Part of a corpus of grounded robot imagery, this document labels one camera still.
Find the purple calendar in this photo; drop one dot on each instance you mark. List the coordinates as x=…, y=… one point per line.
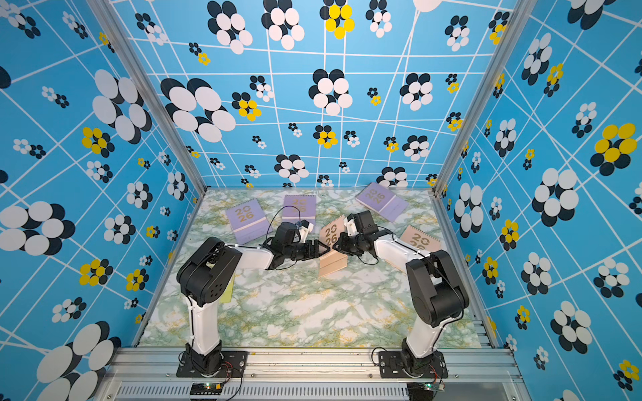
x=382, y=201
x=299, y=207
x=248, y=221

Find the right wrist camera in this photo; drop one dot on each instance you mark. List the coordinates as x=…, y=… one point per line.
x=350, y=226

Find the pink calendar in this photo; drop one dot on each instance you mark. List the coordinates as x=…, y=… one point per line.
x=420, y=240
x=332, y=261

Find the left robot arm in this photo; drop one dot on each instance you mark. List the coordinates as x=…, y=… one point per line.
x=205, y=276

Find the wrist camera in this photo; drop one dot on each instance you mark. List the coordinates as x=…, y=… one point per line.
x=304, y=228
x=350, y=226

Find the purple calendar far right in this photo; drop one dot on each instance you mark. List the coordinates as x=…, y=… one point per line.
x=382, y=201

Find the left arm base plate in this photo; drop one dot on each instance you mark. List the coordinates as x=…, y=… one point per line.
x=218, y=365

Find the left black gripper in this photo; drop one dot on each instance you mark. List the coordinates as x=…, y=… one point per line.
x=310, y=255

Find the aluminium front rail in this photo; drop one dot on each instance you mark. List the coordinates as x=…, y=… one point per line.
x=312, y=374

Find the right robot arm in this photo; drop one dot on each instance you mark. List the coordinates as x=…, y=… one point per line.
x=437, y=293

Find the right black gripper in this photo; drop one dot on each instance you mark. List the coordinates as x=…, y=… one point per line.
x=343, y=242

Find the purple calendar middle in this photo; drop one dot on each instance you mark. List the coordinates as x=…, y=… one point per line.
x=299, y=207

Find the aluminium corner post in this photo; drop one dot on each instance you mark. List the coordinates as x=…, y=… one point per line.
x=519, y=18
x=106, y=17

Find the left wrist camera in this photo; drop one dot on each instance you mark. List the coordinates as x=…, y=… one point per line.
x=304, y=228

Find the right aluminium corner post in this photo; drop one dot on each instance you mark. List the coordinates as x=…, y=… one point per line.
x=519, y=18

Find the right circuit board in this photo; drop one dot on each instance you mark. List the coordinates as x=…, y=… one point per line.
x=423, y=391

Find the purple calendar far left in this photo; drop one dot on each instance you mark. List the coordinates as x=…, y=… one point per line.
x=248, y=221

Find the circuit board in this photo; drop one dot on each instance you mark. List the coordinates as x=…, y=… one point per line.
x=423, y=391
x=206, y=389

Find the left circuit board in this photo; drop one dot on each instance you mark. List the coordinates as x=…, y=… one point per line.
x=206, y=389

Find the left aluminium corner post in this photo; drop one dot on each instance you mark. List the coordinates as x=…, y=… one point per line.
x=106, y=17

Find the green calendar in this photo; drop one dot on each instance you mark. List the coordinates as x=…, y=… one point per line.
x=227, y=295

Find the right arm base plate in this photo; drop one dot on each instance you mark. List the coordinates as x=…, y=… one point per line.
x=403, y=365

